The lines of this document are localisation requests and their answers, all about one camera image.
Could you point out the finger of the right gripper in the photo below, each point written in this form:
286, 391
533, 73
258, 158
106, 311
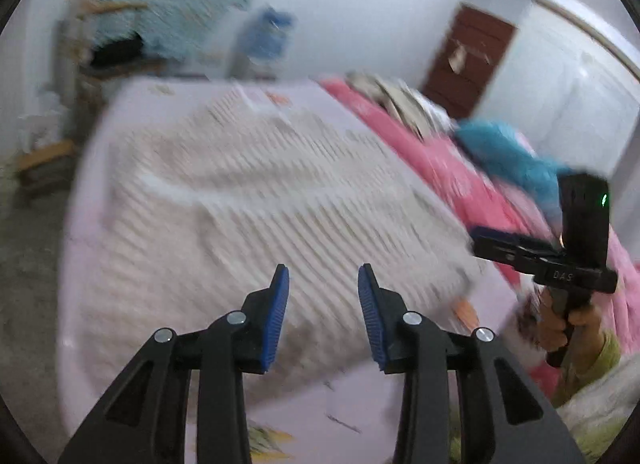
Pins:
523, 253

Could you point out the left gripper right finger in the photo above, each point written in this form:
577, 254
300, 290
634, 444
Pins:
460, 388

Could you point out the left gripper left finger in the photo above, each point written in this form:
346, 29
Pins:
141, 418

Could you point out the beige white houndstooth coat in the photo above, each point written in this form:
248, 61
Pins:
202, 211

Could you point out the green sleeve forearm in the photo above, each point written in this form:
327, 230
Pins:
595, 405

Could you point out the pile of beige clothes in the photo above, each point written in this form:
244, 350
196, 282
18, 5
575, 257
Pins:
417, 113

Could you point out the right hand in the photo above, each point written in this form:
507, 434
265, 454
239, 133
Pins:
581, 334

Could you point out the pink floral blanket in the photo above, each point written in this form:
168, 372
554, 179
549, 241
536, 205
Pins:
475, 200

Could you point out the blue fluffy garment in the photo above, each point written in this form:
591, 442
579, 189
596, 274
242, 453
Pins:
502, 152

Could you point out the lilac bed sheet mattress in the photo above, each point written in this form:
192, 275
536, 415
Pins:
347, 417

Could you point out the white wardrobe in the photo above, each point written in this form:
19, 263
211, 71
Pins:
568, 81

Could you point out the dark red door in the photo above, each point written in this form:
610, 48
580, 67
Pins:
470, 54

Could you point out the small wooden stool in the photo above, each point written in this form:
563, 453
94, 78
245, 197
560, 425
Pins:
47, 169

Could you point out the water dispenser with blue bottle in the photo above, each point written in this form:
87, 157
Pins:
260, 48

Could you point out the wooden armchair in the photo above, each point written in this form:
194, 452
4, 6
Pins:
86, 67

